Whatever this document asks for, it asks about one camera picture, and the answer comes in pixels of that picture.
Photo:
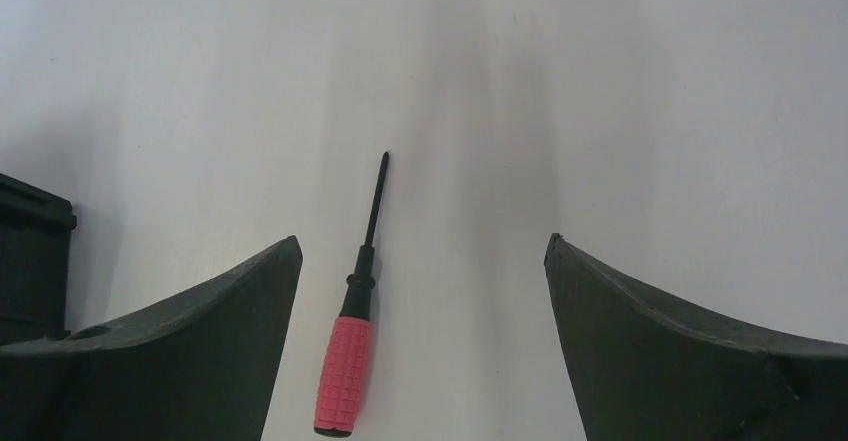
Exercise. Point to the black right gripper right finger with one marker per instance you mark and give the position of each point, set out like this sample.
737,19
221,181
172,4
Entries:
647,365

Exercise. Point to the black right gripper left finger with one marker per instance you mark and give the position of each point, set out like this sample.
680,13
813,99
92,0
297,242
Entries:
199,365

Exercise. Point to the black plastic bin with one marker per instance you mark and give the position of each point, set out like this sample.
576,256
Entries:
36,228

